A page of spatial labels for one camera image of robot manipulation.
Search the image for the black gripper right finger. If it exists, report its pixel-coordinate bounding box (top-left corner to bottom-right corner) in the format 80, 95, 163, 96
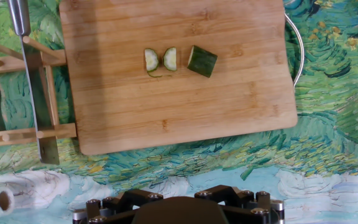
194, 185, 285, 224

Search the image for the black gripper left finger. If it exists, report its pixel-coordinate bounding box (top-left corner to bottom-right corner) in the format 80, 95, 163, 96
72, 189, 164, 224

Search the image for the steel kitchen knife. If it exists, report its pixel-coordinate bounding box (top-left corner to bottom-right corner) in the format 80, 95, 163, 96
6, 0, 60, 166

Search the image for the half-round cucumber slice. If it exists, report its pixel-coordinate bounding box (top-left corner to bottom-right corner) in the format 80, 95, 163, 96
162, 47, 178, 72
144, 48, 160, 73

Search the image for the dark green cucumber chunk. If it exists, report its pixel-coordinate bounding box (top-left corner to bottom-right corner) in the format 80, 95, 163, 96
186, 45, 218, 78

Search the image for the bamboo cutting board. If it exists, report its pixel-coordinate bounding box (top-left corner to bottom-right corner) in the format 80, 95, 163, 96
59, 0, 306, 156

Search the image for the painted landscape tablecloth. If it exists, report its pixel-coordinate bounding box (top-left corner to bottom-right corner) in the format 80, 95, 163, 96
0, 0, 358, 224

